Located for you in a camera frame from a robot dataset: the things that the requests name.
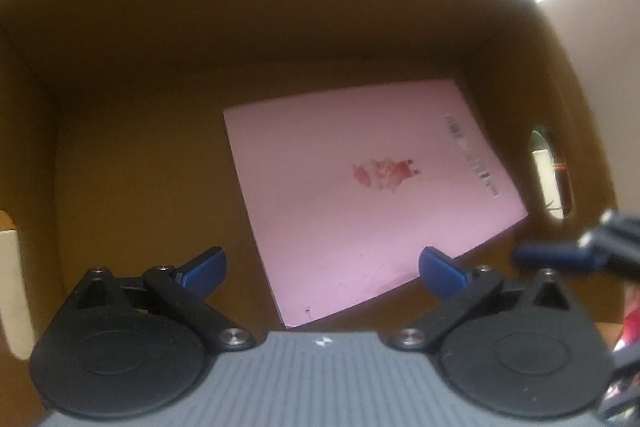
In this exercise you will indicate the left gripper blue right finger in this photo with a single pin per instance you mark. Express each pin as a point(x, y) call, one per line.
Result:
point(442, 275)

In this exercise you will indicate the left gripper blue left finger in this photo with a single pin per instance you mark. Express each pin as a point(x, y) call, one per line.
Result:
point(204, 273)

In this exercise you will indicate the pink book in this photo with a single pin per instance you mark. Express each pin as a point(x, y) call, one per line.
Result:
point(345, 188)

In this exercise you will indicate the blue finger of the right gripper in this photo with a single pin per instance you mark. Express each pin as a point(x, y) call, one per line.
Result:
point(580, 255)

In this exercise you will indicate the brown cardboard box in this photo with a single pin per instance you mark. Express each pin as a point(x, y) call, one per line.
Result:
point(116, 169)

